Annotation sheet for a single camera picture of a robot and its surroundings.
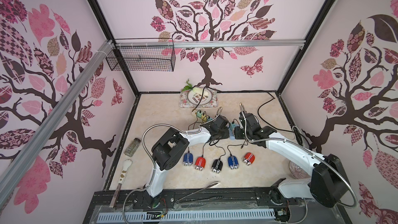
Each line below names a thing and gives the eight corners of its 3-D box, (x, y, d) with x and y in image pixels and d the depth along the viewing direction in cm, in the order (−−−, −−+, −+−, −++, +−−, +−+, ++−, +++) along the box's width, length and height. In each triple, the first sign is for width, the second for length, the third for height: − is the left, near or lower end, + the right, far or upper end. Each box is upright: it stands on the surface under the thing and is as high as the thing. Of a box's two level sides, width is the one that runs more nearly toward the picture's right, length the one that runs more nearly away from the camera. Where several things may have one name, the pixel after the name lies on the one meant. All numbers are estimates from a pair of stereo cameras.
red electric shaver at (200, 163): (193, 168, 85) (193, 166, 83) (198, 155, 89) (198, 153, 87) (203, 171, 84) (203, 169, 81) (207, 158, 88) (207, 156, 86)
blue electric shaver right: (228, 169, 84) (229, 167, 82) (227, 157, 89) (227, 155, 86) (238, 169, 84) (239, 167, 82) (236, 157, 89) (237, 155, 86)
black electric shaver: (210, 171, 84) (210, 169, 82) (214, 158, 88) (214, 156, 86) (220, 174, 83) (221, 172, 81) (223, 162, 87) (224, 160, 85)
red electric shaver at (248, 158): (240, 159, 88) (240, 157, 86) (246, 151, 91) (247, 149, 89) (249, 167, 85) (250, 165, 83) (255, 158, 88) (256, 157, 86)
